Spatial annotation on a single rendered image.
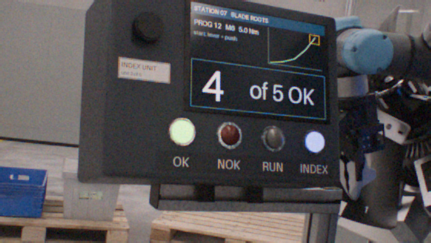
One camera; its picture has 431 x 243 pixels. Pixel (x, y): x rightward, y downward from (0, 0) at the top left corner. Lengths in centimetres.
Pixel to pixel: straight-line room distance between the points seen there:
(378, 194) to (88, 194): 287
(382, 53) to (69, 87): 740
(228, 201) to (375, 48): 46
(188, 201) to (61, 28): 770
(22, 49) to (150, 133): 785
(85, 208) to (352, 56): 311
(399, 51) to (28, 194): 315
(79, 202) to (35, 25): 476
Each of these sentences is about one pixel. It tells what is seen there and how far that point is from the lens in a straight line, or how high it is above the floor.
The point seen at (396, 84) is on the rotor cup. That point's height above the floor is 121.
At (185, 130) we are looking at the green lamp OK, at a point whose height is 112.
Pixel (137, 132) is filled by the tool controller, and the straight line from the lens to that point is 52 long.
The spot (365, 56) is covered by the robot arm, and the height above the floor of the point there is 124.
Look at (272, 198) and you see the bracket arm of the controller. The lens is 67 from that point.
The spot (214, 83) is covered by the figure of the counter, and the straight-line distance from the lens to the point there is 56.
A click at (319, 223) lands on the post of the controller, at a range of 71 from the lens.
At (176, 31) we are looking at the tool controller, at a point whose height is 121.
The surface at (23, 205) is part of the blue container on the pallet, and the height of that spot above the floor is 22.
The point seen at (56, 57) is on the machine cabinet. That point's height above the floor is 125.
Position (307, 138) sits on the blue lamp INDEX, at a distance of 60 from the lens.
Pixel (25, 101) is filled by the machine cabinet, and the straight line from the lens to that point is 835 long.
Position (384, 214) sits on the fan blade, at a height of 95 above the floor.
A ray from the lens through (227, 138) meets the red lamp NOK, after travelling 55.
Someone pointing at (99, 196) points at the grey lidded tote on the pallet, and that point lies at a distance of 390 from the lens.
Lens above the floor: 117
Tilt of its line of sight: 4 degrees down
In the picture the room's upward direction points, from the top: 7 degrees clockwise
